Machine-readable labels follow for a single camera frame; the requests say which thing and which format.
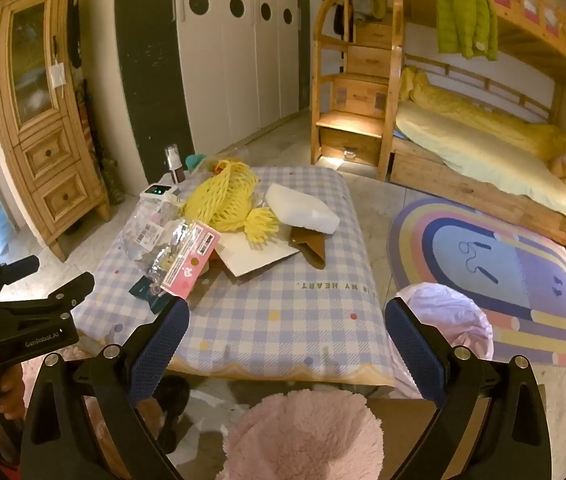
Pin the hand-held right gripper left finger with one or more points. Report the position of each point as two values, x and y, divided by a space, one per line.
163 350

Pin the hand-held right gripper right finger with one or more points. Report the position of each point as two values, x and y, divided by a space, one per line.
413 352

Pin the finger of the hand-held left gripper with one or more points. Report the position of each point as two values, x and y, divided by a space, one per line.
48 292
10 266

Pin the bin with pink bag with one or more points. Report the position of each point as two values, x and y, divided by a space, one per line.
443 320

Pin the teal snack wrapper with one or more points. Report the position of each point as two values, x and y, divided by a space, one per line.
145 295

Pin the white foam packing block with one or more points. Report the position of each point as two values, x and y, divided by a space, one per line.
303 210

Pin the pink label package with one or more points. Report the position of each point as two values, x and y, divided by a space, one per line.
188 260

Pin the shiny silver plastic wrapper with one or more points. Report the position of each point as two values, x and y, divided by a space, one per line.
173 250

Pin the checked cloth low table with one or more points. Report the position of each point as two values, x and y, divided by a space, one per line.
273 320

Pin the rainbow oval rug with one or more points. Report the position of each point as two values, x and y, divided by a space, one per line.
503 280

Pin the clear plastic bag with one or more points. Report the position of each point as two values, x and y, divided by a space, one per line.
145 230

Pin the wooden glass-door cabinet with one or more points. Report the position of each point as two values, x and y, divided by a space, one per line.
48 155

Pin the white card sheet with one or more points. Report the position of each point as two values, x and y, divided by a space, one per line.
258 255

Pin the pink fluffy stool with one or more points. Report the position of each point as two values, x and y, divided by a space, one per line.
308 440

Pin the brown paper piece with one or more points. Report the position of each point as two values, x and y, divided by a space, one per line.
310 247

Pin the white device with green display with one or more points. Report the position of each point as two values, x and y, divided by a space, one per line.
159 194

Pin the small yellow foam net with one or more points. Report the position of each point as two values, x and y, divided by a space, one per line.
261 225

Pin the large yellow foam net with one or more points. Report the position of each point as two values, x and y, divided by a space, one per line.
223 195

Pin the brown spray bottle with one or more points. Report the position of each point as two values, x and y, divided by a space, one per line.
174 165

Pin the paper label on cabinet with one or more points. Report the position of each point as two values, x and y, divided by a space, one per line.
58 79

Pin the yellow bedding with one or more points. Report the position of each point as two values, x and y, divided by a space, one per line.
483 145

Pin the wooden stair drawers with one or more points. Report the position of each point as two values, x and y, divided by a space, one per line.
353 90

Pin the white wardrobe with round holes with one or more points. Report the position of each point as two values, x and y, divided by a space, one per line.
233 70

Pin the green puffer jacket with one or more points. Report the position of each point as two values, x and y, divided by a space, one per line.
465 15

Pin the wooden bunk bed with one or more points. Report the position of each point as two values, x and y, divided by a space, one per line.
523 15

